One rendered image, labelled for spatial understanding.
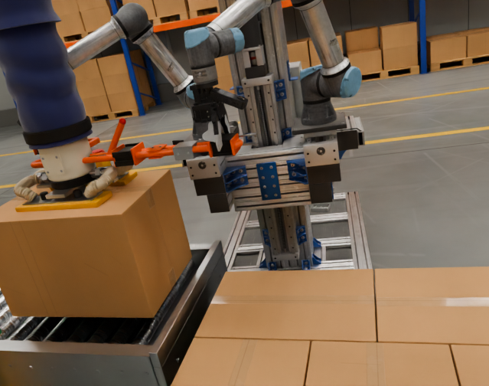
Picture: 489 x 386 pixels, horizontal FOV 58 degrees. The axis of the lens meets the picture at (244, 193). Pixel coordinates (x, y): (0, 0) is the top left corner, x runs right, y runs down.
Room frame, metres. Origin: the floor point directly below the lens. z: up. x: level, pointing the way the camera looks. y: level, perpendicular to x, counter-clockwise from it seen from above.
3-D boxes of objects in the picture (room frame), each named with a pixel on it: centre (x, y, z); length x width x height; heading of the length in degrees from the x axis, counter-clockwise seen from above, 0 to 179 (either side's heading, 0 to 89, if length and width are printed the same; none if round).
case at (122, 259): (1.56, 0.61, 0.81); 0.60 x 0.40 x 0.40; 72
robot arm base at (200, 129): (1.97, 0.11, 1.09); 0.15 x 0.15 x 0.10
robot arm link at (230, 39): (1.46, -0.02, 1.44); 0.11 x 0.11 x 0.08; 36
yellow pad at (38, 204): (1.48, 0.63, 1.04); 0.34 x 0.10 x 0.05; 71
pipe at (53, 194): (1.57, 0.60, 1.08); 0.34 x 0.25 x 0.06; 71
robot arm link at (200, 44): (1.38, 0.05, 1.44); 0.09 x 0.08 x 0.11; 126
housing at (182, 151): (1.42, 0.16, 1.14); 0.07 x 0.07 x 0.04; 71
